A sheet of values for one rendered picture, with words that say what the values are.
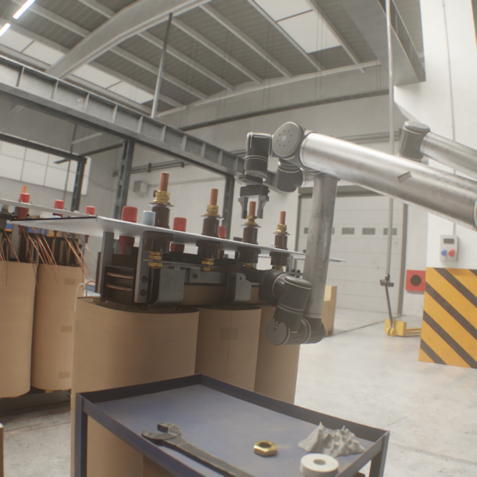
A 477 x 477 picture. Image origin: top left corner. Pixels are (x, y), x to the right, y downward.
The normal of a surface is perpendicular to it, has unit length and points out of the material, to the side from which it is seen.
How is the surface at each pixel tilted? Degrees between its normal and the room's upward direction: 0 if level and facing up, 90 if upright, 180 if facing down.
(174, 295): 90
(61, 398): 90
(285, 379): 90
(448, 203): 113
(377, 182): 119
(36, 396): 90
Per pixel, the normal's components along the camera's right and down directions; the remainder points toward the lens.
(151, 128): 0.81, 0.01
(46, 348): 0.20, -0.07
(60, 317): 0.56, -0.03
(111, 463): -0.19, -0.11
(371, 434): -0.64, -0.12
